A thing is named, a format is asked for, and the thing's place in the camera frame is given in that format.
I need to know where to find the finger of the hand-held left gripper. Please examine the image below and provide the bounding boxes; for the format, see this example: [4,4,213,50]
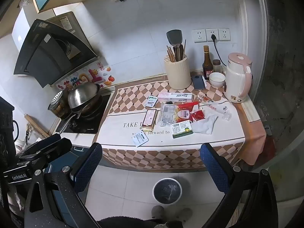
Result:
[18,138,73,166]
[15,133,61,158]

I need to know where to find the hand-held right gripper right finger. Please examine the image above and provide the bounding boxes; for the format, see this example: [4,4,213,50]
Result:
[200,143,277,228]

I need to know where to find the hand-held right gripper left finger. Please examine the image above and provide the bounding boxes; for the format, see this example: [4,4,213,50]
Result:
[24,142,103,228]

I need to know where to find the white tissue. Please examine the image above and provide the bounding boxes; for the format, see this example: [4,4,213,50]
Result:
[190,114,219,135]

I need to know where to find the green white medicine box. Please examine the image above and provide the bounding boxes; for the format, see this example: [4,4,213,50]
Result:
[171,121,194,139]

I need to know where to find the white trash bin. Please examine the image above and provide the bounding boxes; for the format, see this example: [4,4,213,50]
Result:
[152,178,183,206]

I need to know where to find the clear blister pack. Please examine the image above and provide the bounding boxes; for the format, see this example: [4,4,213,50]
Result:
[217,103,233,122]

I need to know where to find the red printed plastic bag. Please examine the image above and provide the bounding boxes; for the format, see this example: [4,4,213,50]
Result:
[175,101,205,124]

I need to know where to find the clear plastic wrapper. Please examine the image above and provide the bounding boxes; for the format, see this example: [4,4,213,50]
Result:
[196,94,218,111]

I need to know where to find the clear printed plastic bag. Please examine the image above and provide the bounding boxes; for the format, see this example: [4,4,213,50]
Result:
[157,102,179,127]

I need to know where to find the brown rectangular packet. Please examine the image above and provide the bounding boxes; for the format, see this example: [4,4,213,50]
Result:
[140,109,158,132]

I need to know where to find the pink white toothpaste box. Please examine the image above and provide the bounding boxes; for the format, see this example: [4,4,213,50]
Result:
[157,91,195,103]

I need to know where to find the checkered tablecloth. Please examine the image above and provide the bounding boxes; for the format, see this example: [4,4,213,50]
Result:
[93,72,267,170]

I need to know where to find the black induction cooktop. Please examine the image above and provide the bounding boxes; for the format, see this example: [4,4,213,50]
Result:
[56,93,115,135]

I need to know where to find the steel pot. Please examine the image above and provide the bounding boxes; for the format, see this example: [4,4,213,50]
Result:
[47,90,71,120]

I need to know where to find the grey slipper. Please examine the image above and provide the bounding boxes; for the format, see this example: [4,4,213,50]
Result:
[177,208,193,221]
[151,205,165,219]

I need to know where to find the stainless steel wok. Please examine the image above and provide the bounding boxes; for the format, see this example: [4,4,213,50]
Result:
[68,82,101,111]

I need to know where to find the person's black pants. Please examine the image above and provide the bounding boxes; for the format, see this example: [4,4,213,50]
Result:
[97,216,186,228]

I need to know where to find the dark smartphone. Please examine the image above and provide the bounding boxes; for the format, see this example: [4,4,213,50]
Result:
[192,75,209,91]

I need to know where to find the white bowl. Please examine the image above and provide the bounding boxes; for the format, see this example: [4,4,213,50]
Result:
[208,72,226,88]

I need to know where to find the pink white electric kettle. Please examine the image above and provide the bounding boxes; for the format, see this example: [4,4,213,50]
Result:
[224,53,253,104]

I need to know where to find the black range hood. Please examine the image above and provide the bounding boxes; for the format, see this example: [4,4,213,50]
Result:
[13,11,100,89]

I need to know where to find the cream utensil holder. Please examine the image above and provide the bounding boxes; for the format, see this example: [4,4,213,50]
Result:
[164,54,192,90]

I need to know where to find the dark sauce bottle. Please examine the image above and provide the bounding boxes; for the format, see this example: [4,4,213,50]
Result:
[202,45,213,80]

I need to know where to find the small glass jar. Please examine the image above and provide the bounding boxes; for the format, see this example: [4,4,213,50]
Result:
[212,59,222,74]

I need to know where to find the bundle of chopsticks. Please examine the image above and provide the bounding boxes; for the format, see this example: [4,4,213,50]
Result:
[166,45,177,62]

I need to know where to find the grey spatula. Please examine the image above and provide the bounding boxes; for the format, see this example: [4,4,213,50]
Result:
[166,30,183,61]

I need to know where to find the colourful wall stickers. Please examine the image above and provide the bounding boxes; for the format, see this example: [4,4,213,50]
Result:
[56,62,113,91]

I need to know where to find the black power cable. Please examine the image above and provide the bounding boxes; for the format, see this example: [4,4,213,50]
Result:
[211,34,228,67]

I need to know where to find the white wall socket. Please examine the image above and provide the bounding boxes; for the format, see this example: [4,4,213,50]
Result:
[192,29,206,43]
[218,28,231,41]
[205,28,219,42]

